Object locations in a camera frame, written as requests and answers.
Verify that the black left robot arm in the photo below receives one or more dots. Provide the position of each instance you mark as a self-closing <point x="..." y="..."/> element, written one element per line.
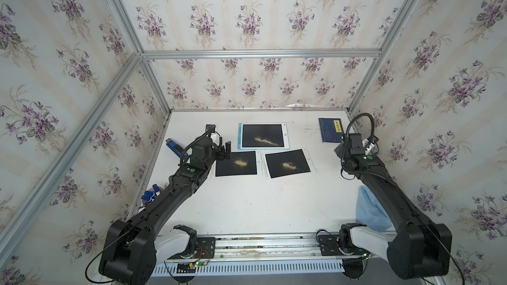
<point x="133" y="248"/>

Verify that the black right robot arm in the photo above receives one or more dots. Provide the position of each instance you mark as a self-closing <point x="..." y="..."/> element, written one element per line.
<point x="420" y="247"/>

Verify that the aluminium mounting rail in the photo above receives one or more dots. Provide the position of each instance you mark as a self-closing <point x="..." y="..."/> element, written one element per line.
<point x="269" y="247"/>

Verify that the light blue cloth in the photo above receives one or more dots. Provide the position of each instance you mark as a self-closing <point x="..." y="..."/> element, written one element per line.
<point x="370" y="213"/>

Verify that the pink pen cup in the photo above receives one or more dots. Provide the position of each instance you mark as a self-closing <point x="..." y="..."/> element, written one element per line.
<point x="150" y="195"/>

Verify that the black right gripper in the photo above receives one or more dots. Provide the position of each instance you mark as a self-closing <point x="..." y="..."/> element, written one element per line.
<point x="338" y="151"/>

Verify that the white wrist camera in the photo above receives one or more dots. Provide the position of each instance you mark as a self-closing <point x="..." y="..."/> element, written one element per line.
<point x="371" y="146"/>
<point x="211" y="131"/>

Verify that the dark blue book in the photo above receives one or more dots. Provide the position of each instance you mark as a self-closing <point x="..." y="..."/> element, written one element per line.
<point x="331" y="130"/>

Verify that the blue framed drawing tablet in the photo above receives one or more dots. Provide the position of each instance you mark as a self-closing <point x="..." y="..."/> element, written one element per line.
<point x="263" y="136"/>

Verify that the white drawing tablet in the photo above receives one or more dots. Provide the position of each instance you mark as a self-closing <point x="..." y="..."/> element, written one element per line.
<point x="285" y="163"/>
<point x="243" y="163"/>

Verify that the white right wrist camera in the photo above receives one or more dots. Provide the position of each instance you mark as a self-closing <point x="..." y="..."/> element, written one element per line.
<point x="371" y="146"/>

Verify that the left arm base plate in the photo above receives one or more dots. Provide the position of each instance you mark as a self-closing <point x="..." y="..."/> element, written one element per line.
<point x="204" y="248"/>

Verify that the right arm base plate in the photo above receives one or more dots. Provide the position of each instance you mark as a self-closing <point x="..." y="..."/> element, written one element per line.
<point x="329" y="246"/>

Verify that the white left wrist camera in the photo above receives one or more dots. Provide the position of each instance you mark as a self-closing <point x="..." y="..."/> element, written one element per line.
<point x="211" y="131"/>

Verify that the small green circuit board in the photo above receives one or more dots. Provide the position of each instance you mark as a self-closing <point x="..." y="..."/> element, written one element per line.
<point x="194" y="264"/>

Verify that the white vented cable duct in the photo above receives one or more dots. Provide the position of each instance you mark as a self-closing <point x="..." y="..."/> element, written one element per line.
<point x="245" y="268"/>

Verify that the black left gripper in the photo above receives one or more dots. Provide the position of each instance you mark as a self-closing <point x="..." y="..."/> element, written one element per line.
<point x="218" y="150"/>

